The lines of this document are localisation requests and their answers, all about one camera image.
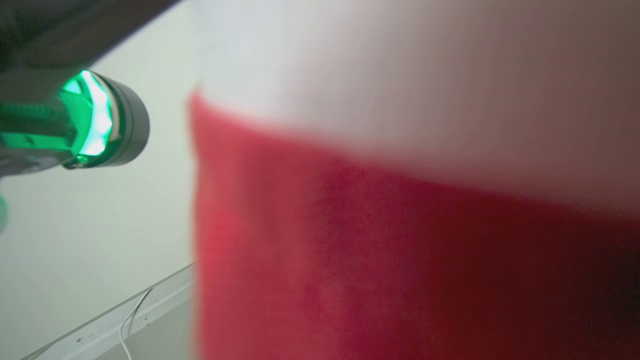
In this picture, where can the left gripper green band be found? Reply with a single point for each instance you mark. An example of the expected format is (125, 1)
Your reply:
(95, 120)

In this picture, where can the red clothing item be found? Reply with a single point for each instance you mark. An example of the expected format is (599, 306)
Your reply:
(310, 240)

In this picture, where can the white wall baseboard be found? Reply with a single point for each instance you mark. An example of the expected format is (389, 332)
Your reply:
(125, 320)

